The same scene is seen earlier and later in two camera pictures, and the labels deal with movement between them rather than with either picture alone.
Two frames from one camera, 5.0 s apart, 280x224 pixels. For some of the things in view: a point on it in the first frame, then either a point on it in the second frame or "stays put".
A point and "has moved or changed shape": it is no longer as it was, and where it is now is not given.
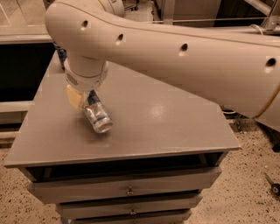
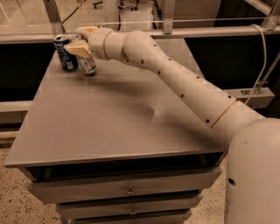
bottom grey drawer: [183, 217] stays put
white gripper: [82, 82] to [96, 41]
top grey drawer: [123, 185] stays put
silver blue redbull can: [97, 113] has moved or changed shape
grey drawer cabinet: [164, 150] stays put
